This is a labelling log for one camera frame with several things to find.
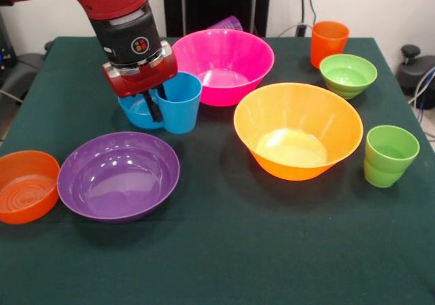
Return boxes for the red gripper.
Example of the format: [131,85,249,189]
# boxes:
[102,41,179,122]

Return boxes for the blue plastic cup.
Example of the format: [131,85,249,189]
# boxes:
[154,71,203,135]

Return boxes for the purple plastic bowl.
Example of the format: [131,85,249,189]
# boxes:
[56,131,181,225]

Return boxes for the pink plastic bowl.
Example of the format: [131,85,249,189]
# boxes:
[171,29,275,107]

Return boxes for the purple plastic cup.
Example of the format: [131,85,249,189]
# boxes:
[207,15,244,33]

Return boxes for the orange plastic bowl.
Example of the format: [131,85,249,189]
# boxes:
[0,150,60,226]

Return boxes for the yellow plastic bowl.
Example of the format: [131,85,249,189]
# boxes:
[233,82,364,182]

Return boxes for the green plastic bowl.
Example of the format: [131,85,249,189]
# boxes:
[319,54,379,100]

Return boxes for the blue plastic bowl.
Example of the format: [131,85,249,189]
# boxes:
[118,94,167,130]

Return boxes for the grey chair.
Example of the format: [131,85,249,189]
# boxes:
[0,52,45,105]

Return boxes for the dark equipment box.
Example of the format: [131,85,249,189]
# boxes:
[0,12,18,72]

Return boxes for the dark green tablecloth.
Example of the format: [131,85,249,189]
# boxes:
[0,36,435,305]

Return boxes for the orange plastic cup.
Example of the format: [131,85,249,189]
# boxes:
[310,21,350,69]

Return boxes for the green plastic cup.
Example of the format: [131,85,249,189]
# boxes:
[363,125,421,188]

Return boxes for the grey cable with plug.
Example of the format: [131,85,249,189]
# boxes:
[277,22,313,38]

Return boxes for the blue and white cables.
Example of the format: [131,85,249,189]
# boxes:
[407,65,435,122]

